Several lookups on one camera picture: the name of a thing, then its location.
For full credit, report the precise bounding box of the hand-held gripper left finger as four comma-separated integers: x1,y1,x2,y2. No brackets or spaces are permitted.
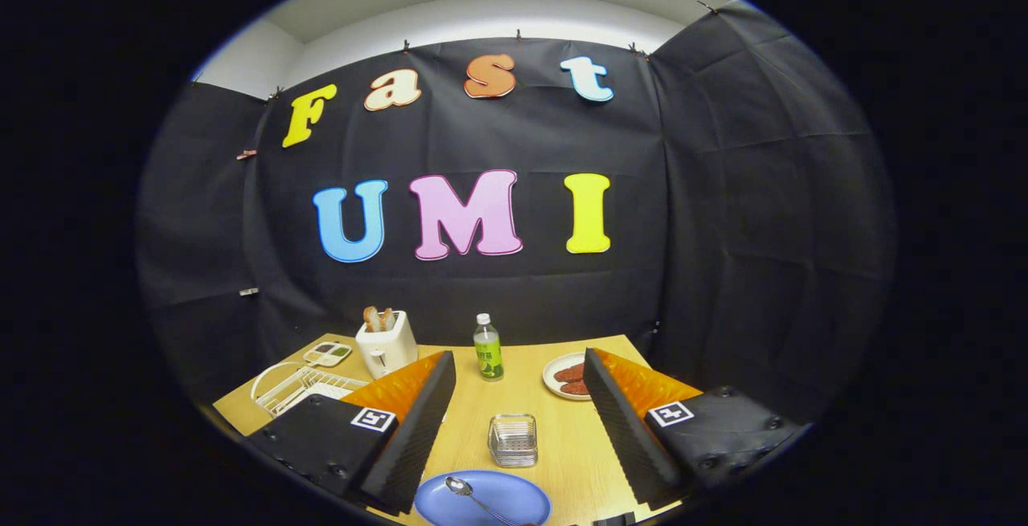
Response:
241,349,457,515

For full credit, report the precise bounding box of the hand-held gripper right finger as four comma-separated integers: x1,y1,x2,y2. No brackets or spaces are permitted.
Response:
583,347,808,511

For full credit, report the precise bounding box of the metal spoon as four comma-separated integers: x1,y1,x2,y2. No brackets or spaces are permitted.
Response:
445,476,519,526

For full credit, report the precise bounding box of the metal wire basket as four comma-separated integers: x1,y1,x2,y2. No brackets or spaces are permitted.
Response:
487,414,539,468

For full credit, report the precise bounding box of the blue plate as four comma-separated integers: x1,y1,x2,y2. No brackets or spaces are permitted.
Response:
414,470,553,526

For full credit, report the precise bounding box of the white wire dish rack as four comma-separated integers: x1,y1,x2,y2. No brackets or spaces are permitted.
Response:
251,361,370,418

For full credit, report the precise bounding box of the white plate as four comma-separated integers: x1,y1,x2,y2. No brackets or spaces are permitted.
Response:
542,351,595,402

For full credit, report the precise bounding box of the white toaster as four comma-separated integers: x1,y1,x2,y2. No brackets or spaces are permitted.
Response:
355,310,419,380

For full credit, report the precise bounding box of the green label drink bottle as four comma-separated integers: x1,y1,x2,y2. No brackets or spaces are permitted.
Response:
473,313,505,382

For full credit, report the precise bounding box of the white divided condiment tray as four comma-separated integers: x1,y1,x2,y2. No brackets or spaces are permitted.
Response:
303,341,353,369

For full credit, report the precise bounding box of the black backdrop cloth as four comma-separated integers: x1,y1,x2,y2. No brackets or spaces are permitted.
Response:
137,0,896,430

